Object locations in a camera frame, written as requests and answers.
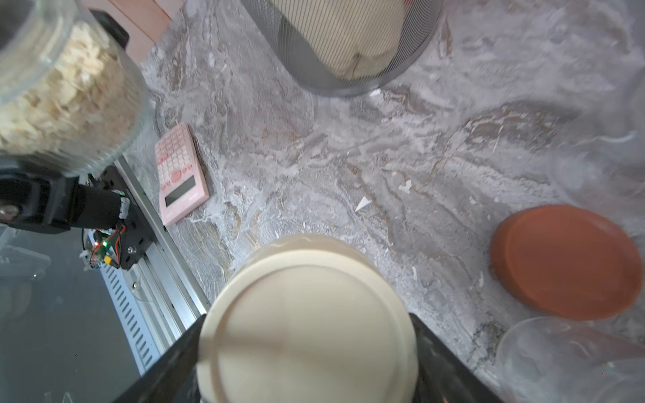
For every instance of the pink calculator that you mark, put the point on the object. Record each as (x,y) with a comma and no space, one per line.
(183,187)

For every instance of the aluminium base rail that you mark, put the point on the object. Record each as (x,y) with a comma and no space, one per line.
(154,293)

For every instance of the grey trash bin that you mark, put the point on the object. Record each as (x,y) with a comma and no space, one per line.
(346,48)

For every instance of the cream jar lid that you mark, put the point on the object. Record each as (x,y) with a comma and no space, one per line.
(307,319)

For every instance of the oatmeal jar with cream lid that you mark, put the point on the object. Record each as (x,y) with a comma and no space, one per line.
(71,99)

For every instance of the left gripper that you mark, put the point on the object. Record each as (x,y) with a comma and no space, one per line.
(37,199)

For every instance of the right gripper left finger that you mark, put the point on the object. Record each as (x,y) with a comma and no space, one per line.
(173,377)

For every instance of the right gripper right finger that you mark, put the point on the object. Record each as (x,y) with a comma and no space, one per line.
(442,377)

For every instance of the oatmeal jar with brown lid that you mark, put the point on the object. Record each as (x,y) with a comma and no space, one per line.
(550,359)

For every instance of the glass oatmeal jar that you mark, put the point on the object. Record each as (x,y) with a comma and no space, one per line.
(596,161)

